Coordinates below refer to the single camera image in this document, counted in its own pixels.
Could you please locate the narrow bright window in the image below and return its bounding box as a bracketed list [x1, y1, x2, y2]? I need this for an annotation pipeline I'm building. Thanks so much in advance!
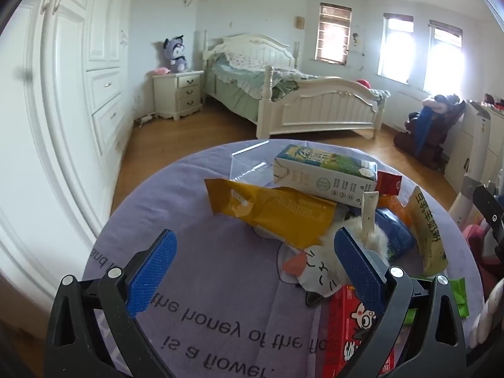
[377, 13, 415, 85]

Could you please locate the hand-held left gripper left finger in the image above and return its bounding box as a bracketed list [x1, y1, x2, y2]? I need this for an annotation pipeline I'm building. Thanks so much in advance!
[45, 228, 178, 378]

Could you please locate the white cabinet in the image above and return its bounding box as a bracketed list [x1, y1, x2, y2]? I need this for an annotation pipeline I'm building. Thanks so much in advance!
[445, 100, 504, 194]

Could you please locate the white green milk carton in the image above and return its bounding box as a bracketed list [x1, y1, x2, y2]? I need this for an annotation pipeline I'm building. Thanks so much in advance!
[273, 144, 379, 207]

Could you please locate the wide bright window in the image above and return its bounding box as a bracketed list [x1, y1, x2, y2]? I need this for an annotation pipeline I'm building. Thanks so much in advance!
[423, 20, 464, 96]

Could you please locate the orange snack packet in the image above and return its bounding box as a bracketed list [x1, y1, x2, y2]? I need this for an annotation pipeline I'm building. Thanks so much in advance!
[378, 196, 412, 223]

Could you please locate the blue cloth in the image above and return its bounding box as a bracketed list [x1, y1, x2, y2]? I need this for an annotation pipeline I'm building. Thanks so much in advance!
[413, 106, 435, 157]

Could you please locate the cream nightstand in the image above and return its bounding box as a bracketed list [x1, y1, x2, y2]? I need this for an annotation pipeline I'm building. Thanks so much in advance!
[152, 70, 206, 121]

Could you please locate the pink cloth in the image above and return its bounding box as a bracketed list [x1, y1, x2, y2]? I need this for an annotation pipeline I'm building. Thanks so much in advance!
[461, 224, 504, 301]

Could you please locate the yellow snack packet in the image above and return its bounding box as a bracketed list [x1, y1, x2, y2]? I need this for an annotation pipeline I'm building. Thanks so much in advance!
[204, 178, 338, 250]

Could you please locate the white wardrobe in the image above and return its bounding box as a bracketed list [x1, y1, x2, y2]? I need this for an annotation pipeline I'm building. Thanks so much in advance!
[0, 0, 135, 318]

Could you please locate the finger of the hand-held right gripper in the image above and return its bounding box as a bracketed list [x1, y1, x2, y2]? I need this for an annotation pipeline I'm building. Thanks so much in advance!
[472, 184, 504, 245]

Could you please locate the cream wooden bed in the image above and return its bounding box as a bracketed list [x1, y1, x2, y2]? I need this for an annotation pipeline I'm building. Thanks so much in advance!
[202, 29, 391, 140]

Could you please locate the yellow packet with dark print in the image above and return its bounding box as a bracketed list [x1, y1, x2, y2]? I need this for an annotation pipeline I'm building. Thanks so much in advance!
[405, 185, 450, 277]

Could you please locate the dark blue wrapper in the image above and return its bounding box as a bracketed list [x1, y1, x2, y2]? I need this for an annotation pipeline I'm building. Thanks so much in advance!
[373, 208, 418, 261]

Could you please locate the small red packet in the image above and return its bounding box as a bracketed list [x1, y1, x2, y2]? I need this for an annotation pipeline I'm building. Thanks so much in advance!
[376, 170, 402, 197]

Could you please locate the dark brown armchair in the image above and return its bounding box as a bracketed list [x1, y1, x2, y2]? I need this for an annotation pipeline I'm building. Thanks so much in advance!
[394, 100, 467, 171]

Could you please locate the clear acrylic box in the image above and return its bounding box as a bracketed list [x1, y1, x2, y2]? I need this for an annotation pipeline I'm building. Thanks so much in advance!
[228, 140, 277, 185]

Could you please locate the window with brown blind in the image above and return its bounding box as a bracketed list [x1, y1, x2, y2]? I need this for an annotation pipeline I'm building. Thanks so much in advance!
[314, 3, 352, 65]

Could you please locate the white braided cloth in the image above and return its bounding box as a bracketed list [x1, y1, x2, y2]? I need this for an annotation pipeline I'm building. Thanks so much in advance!
[468, 295, 504, 349]

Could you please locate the white cat plush toy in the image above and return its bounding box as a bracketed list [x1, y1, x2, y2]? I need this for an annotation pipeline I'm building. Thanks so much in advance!
[276, 242, 357, 308]

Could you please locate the purple plush toy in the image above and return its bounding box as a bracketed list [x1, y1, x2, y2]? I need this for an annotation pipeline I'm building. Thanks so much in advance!
[163, 34, 189, 74]

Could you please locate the green bedspread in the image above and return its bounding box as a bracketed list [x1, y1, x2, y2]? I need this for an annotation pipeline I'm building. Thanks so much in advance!
[206, 54, 302, 102]

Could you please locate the red cartoon box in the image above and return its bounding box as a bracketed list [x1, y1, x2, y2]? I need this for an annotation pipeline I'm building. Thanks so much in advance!
[323, 283, 399, 378]

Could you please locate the bright green packet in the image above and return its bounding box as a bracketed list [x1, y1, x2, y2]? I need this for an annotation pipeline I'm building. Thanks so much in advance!
[405, 278, 470, 324]

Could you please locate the pile of clothes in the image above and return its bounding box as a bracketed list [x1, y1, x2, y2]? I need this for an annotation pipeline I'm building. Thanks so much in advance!
[421, 93, 462, 116]

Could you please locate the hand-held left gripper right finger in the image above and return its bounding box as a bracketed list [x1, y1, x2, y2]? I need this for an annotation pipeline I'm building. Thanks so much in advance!
[334, 226, 469, 378]

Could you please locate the white furry brush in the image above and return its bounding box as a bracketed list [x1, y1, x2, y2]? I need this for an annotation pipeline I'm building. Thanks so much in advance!
[322, 191, 391, 262]

